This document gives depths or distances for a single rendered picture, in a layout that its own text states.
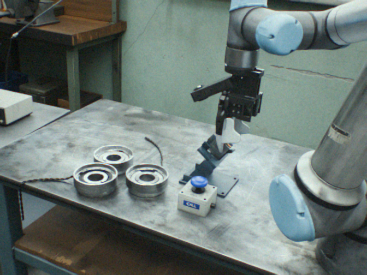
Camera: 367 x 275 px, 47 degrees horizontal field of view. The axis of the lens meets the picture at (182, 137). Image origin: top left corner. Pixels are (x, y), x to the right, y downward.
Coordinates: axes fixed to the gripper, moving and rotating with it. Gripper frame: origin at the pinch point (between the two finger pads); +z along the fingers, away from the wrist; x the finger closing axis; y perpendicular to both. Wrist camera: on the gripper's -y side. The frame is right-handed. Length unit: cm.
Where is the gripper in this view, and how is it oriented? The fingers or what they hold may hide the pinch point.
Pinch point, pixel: (222, 143)
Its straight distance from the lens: 103.5
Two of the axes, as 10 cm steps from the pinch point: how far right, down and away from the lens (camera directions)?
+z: -0.6, 9.0, 4.3
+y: 8.8, 2.5, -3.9
